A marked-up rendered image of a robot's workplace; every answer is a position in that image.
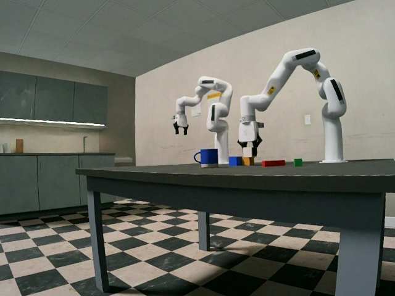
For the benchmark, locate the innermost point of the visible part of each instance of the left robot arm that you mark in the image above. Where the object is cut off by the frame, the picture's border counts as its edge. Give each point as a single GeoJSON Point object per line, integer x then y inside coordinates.
{"type": "Point", "coordinates": [329, 89]}

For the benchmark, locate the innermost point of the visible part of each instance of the red rectangular block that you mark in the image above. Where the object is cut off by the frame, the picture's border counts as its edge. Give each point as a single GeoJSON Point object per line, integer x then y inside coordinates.
{"type": "Point", "coordinates": [273, 163]}

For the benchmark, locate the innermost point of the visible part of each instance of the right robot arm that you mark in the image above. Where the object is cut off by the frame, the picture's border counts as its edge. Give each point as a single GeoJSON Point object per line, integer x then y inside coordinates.
{"type": "Point", "coordinates": [216, 110]}

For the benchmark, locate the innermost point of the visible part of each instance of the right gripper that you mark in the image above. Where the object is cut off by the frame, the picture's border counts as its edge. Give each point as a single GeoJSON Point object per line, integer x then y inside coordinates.
{"type": "Point", "coordinates": [181, 121]}

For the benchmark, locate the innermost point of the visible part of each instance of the blue cube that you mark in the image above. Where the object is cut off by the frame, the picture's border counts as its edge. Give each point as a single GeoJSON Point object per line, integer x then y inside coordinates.
{"type": "Point", "coordinates": [235, 161]}

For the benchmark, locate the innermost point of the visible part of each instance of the blue mug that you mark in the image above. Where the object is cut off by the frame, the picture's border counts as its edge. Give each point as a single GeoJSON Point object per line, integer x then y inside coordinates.
{"type": "Point", "coordinates": [209, 158]}

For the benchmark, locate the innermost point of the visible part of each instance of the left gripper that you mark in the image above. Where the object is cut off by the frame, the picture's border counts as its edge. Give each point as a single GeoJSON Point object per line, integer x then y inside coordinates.
{"type": "Point", "coordinates": [248, 133]}

